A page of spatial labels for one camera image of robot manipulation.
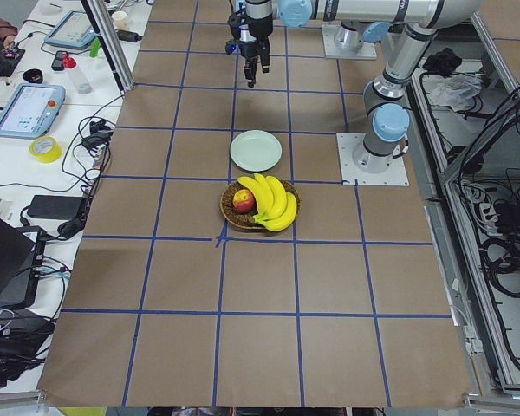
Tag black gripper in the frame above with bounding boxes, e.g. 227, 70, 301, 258
240, 0, 273, 88

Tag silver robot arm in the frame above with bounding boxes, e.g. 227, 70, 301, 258
353, 23, 437, 174
228, 0, 481, 100

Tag pale green plate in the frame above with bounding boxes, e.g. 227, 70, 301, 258
230, 130, 283, 172

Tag red apple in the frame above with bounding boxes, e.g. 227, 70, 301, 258
232, 189, 256, 214

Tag paper cup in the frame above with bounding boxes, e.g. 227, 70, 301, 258
111, 10, 128, 30

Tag yellow banana bunch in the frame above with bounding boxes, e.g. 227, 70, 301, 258
237, 173, 299, 232

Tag woven wicker basket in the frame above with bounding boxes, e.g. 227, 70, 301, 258
220, 180, 301, 231

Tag far teach pendant tablet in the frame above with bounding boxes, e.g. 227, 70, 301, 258
44, 10, 95, 50

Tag teach pendant tablet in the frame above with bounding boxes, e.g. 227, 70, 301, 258
0, 83, 66, 140
44, 10, 95, 50

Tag clear bottle red cap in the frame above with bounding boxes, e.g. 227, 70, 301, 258
62, 53, 93, 94

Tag black phone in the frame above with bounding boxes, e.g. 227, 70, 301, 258
51, 50, 69, 72

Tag white crumpled cloth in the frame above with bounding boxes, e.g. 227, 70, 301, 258
428, 74, 483, 111

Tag yellow tape roll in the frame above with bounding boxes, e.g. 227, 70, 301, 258
29, 136, 62, 163

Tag black small bowl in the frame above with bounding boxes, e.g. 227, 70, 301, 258
23, 68, 43, 84

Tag near teach pendant tablet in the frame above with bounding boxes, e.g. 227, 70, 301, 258
0, 83, 66, 140

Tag black power adapter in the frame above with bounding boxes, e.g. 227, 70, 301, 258
27, 195, 84, 220

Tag black laptop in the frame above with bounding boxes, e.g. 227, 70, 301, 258
0, 218, 45, 310

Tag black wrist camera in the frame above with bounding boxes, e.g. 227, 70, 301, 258
224, 12, 243, 55

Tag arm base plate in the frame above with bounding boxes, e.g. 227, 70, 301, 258
336, 133, 409, 186
322, 25, 377, 61

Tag aluminium frame post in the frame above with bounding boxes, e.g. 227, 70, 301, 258
81, 0, 134, 93

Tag coiled black cables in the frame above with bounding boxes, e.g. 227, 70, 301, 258
478, 236, 520, 300

